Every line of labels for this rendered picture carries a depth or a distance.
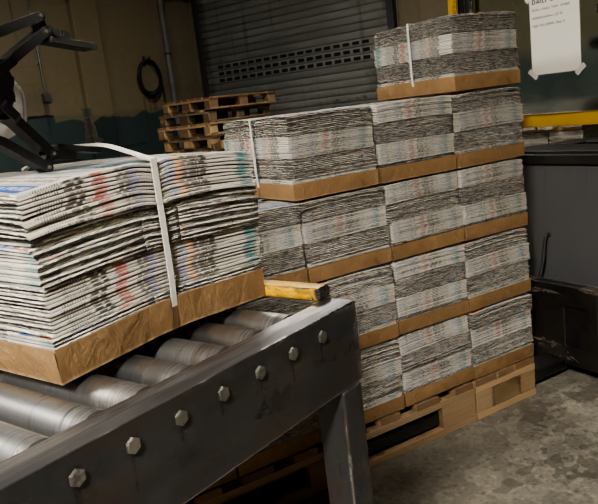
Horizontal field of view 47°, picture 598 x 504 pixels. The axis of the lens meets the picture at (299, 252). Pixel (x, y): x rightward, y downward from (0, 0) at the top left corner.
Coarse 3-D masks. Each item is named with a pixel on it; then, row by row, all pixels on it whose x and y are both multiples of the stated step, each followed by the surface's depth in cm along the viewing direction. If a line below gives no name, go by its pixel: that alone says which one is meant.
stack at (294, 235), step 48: (384, 192) 200; (432, 192) 208; (288, 240) 183; (336, 240) 191; (384, 240) 200; (336, 288) 193; (384, 288) 201; (432, 288) 212; (432, 336) 214; (384, 384) 207; (288, 432) 190; (384, 432) 208; (432, 432) 220; (240, 480) 186
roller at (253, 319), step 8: (224, 312) 102; (232, 312) 101; (240, 312) 100; (248, 312) 100; (256, 312) 99; (264, 312) 98; (200, 320) 103; (208, 320) 102; (216, 320) 102; (224, 320) 101; (232, 320) 100; (240, 320) 99; (248, 320) 98; (256, 320) 97; (264, 320) 96; (272, 320) 96; (280, 320) 95; (256, 328) 97; (264, 328) 96
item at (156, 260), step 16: (128, 160) 92; (144, 160) 90; (160, 160) 88; (144, 176) 86; (160, 176) 89; (144, 192) 86; (176, 192) 90; (144, 208) 87; (176, 208) 91; (144, 224) 87; (176, 224) 92; (160, 240) 89; (176, 240) 91; (160, 256) 90; (176, 256) 93; (160, 272) 90; (176, 272) 92; (160, 288) 90; (176, 288) 92
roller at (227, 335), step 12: (192, 324) 97; (204, 324) 96; (216, 324) 96; (168, 336) 98; (180, 336) 97; (192, 336) 96; (204, 336) 94; (216, 336) 93; (228, 336) 92; (240, 336) 91
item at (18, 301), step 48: (0, 192) 75; (48, 192) 76; (96, 192) 80; (0, 240) 78; (48, 240) 76; (96, 240) 81; (144, 240) 87; (0, 288) 82; (48, 288) 76; (96, 288) 82; (144, 288) 88; (0, 336) 84; (48, 336) 78
